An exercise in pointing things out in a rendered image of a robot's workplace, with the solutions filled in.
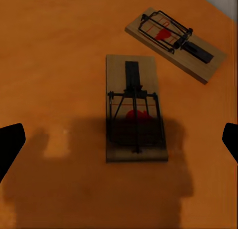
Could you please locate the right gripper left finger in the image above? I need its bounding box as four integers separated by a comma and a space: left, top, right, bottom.
0, 123, 26, 182

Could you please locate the mousetrap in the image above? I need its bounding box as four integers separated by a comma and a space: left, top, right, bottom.
125, 7, 228, 85
106, 55, 169, 163

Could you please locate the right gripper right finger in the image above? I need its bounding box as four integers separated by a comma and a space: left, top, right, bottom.
222, 122, 238, 163

